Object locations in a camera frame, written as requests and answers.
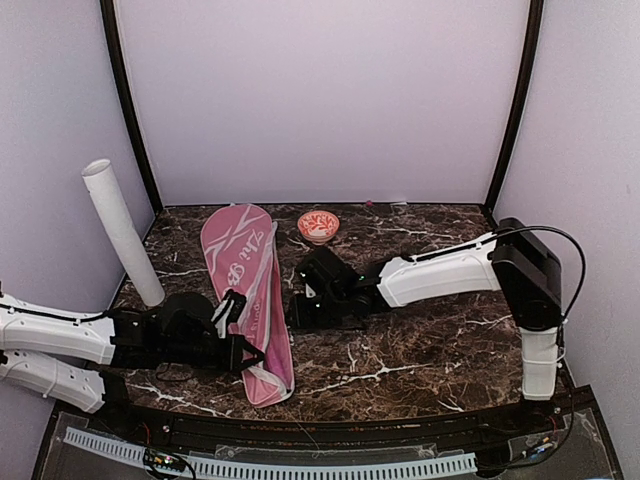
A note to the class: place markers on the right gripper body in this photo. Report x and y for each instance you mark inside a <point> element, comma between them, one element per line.
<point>326,314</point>

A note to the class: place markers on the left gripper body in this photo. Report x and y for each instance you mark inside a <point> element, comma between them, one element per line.
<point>185,354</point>

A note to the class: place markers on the pink racket bag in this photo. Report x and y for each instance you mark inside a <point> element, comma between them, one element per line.
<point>239,247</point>

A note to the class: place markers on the white shuttlecock tube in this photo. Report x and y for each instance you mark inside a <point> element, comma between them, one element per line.
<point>111,207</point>

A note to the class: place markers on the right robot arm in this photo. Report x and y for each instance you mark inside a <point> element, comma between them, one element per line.
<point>511,259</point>

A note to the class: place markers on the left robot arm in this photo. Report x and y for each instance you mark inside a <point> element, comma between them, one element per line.
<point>73,357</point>

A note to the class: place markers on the red white patterned bowl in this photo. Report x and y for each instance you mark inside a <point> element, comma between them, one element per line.
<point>318,226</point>

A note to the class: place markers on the white cable tray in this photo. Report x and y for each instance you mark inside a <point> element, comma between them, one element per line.
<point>238,463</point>

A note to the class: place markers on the left black frame post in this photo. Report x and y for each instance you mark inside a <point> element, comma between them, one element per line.
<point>118,67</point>

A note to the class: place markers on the black frame post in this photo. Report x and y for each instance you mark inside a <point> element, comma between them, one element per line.
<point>118,67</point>
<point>521,89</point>

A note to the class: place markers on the right black frame post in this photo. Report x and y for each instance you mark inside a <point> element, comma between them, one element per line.
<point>521,89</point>

